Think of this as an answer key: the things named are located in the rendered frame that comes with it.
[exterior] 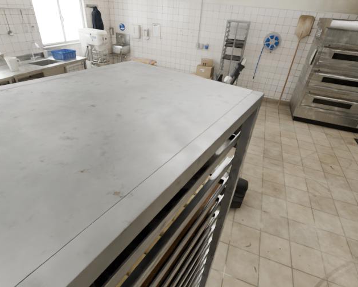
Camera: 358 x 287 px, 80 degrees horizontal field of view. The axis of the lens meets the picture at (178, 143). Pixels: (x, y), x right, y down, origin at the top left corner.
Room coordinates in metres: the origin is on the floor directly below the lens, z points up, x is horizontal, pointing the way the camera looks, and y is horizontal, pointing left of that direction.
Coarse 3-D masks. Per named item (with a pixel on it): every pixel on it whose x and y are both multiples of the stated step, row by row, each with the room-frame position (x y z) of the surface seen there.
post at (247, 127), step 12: (252, 120) 0.54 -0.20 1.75; (240, 132) 0.55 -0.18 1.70; (252, 132) 0.55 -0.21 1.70; (240, 144) 0.54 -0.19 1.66; (240, 156) 0.54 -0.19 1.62; (240, 168) 0.54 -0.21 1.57; (228, 180) 0.55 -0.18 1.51; (228, 192) 0.54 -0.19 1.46; (228, 204) 0.54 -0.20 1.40; (216, 228) 0.54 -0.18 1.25; (216, 240) 0.54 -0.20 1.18; (204, 276) 0.54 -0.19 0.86
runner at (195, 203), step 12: (228, 168) 0.53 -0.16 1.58; (216, 180) 0.44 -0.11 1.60; (204, 192) 0.39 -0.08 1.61; (192, 204) 0.37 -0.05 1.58; (180, 216) 0.33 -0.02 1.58; (168, 228) 0.29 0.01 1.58; (180, 228) 0.29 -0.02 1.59; (168, 240) 0.25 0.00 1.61; (156, 252) 0.24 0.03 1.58; (144, 264) 0.21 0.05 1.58; (156, 264) 0.21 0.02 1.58; (132, 276) 0.19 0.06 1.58; (144, 276) 0.18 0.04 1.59
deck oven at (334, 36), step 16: (320, 32) 4.87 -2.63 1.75; (336, 32) 4.39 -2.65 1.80; (352, 32) 4.32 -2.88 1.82; (320, 48) 4.44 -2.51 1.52; (336, 48) 4.36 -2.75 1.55; (352, 48) 4.29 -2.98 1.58; (304, 64) 5.22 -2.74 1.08; (320, 64) 4.34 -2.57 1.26; (336, 64) 4.29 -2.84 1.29; (352, 64) 4.23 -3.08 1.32; (304, 80) 4.62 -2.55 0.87; (320, 80) 4.35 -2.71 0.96; (336, 80) 4.28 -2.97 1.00; (352, 80) 4.19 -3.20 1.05; (304, 96) 4.39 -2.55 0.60; (320, 96) 4.31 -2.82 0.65; (336, 96) 4.25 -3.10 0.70; (352, 96) 4.17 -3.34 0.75; (304, 112) 4.38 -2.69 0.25; (320, 112) 4.29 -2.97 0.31; (336, 112) 4.15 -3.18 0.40; (352, 112) 4.11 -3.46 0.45; (336, 128) 4.20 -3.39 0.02; (352, 128) 4.12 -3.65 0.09
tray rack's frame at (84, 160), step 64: (128, 64) 0.74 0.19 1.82; (0, 128) 0.27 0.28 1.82; (64, 128) 0.29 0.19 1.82; (128, 128) 0.31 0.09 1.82; (192, 128) 0.33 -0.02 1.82; (0, 192) 0.15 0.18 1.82; (64, 192) 0.16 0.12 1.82; (128, 192) 0.17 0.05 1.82; (0, 256) 0.09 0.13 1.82; (64, 256) 0.09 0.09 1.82
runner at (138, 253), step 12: (204, 180) 0.36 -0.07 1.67; (192, 192) 0.32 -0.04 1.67; (180, 204) 0.27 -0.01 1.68; (168, 216) 0.24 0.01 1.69; (156, 228) 0.21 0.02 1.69; (144, 240) 0.19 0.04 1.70; (132, 252) 0.17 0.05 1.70; (144, 252) 0.19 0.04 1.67; (132, 264) 0.16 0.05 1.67; (120, 276) 0.14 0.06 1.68
